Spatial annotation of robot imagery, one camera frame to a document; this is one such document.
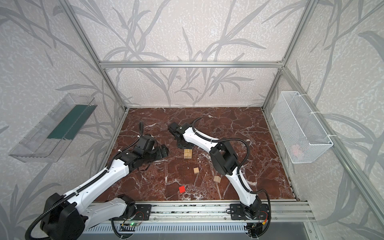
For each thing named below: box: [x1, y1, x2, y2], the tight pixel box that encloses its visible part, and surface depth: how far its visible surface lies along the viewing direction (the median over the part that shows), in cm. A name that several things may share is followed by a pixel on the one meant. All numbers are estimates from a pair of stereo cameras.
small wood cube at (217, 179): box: [213, 175, 222, 183], surface depth 86 cm
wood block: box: [183, 148, 193, 159], surface depth 93 cm
